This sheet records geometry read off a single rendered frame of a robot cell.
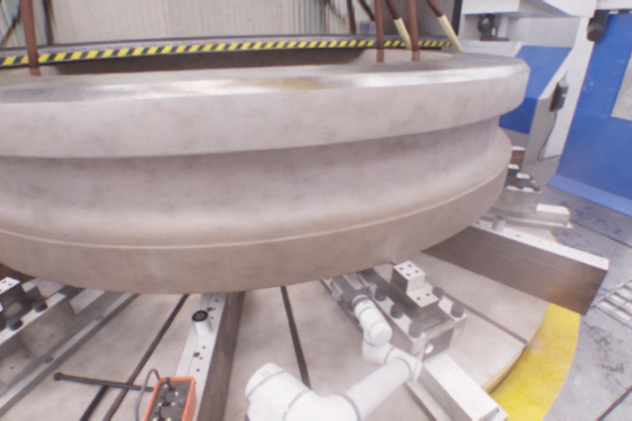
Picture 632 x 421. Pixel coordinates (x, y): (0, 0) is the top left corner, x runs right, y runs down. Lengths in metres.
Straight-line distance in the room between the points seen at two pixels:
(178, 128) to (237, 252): 0.56
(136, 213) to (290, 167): 0.73
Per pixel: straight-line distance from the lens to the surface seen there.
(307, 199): 1.55
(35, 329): 2.25
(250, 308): 2.33
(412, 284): 1.76
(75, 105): 1.48
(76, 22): 4.37
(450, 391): 1.81
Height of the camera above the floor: 1.89
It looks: 27 degrees down
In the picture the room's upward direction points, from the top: 1 degrees counter-clockwise
